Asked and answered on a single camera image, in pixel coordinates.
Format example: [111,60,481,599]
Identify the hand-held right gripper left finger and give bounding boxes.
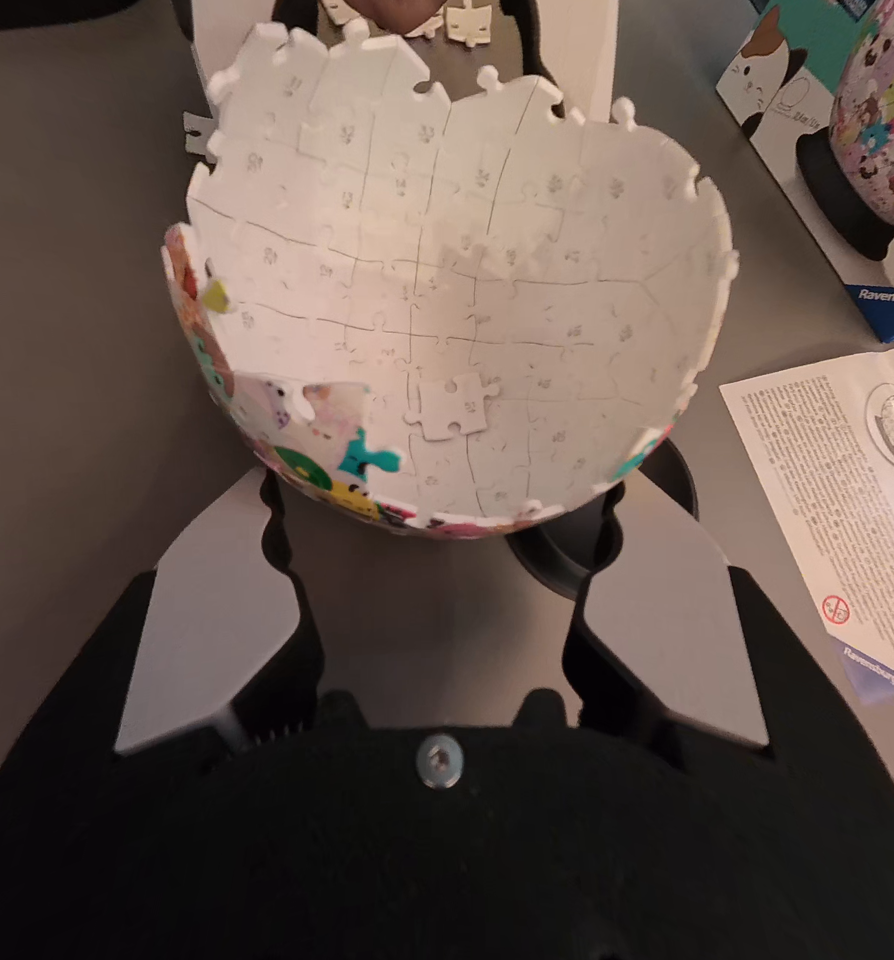
[114,466,324,755]

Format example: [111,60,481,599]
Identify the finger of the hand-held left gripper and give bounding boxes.
[501,0,618,126]
[190,0,320,106]

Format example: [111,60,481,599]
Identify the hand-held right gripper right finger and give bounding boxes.
[563,480,772,751]

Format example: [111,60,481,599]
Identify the white puzzle pieces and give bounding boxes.
[183,0,494,162]

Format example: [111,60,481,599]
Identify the partly built puzzle ball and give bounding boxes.
[163,18,740,537]

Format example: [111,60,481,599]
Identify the white puzzle piece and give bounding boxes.
[404,373,502,444]

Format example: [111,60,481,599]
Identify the black ball stand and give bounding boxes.
[503,438,699,601]

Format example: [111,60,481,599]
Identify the printed puzzle box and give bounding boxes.
[717,0,894,345]

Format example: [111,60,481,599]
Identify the person's left hand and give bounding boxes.
[355,0,449,36]

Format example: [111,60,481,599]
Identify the folded instruction leaflet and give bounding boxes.
[719,348,894,706]

